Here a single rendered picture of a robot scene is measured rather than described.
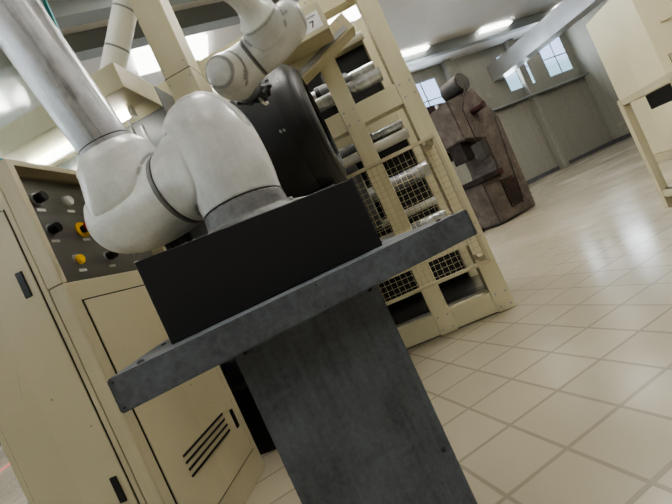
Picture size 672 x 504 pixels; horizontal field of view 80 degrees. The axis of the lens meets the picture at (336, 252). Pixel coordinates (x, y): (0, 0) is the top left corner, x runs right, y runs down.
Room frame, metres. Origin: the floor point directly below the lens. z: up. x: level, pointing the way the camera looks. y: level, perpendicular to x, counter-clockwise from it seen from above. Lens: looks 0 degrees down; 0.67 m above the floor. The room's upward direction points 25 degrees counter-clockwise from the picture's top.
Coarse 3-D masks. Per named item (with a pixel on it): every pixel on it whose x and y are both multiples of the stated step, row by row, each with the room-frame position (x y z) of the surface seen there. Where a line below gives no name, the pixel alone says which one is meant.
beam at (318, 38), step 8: (304, 8) 1.90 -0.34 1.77; (312, 8) 1.90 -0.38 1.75; (320, 8) 1.89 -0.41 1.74; (320, 16) 1.89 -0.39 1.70; (328, 24) 1.89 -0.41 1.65; (312, 32) 1.90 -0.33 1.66; (320, 32) 1.90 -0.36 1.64; (328, 32) 1.93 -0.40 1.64; (304, 40) 1.91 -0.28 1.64; (312, 40) 1.93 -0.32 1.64; (320, 40) 1.96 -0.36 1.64; (328, 40) 2.00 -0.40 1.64; (296, 48) 1.94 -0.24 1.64; (304, 48) 1.97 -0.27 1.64; (312, 48) 2.00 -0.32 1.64; (296, 56) 2.01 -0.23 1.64; (304, 56) 2.05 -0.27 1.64; (288, 64) 2.05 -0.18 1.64
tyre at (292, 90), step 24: (288, 72) 1.55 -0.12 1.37; (288, 96) 1.47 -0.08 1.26; (312, 96) 1.86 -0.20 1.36; (264, 120) 1.48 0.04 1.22; (288, 120) 1.47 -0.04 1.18; (312, 120) 1.49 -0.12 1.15; (264, 144) 1.49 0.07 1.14; (288, 144) 1.49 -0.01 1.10; (312, 144) 1.49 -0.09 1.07; (288, 168) 1.53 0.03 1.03; (312, 168) 1.54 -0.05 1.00; (336, 168) 1.60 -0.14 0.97; (288, 192) 1.59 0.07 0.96; (312, 192) 1.63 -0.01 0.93
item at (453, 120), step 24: (456, 96) 5.98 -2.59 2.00; (432, 120) 6.19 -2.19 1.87; (456, 120) 5.86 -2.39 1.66; (480, 120) 6.07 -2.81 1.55; (456, 144) 6.03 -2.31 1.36; (480, 144) 5.71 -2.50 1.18; (504, 144) 6.18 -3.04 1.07; (480, 168) 6.30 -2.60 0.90; (504, 168) 6.09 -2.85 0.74; (480, 192) 5.92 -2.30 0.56; (504, 192) 5.99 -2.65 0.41; (528, 192) 6.22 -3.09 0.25; (480, 216) 6.09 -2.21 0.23; (504, 216) 5.89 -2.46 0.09
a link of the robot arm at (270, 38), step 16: (224, 0) 0.91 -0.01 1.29; (240, 0) 0.91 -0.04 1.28; (256, 0) 0.93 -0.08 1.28; (288, 0) 0.98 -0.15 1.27; (240, 16) 0.95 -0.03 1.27; (256, 16) 0.94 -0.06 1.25; (272, 16) 0.95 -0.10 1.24; (288, 16) 0.96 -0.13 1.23; (304, 16) 0.99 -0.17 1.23; (256, 32) 0.96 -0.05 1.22; (272, 32) 0.96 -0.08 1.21; (288, 32) 0.98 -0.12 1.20; (304, 32) 1.01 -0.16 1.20; (256, 48) 0.99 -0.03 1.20; (272, 48) 0.99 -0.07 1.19; (288, 48) 1.01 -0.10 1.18; (272, 64) 1.02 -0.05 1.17
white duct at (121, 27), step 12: (120, 0) 2.05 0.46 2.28; (120, 12) 2.05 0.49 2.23; (132, 12) 2.08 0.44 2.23; (108, 24) 2.07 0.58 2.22; (120, 24) 2.06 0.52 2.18; (132, 24) 2.10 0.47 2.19; (108, 36) 2.07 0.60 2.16; (120, 36) 2.07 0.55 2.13; (132, 36) 2.13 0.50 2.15; (108, 48) 2.07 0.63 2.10; (120, 48) 2.08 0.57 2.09; (108, 60) 2.08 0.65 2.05; (120, 60) 2.10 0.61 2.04
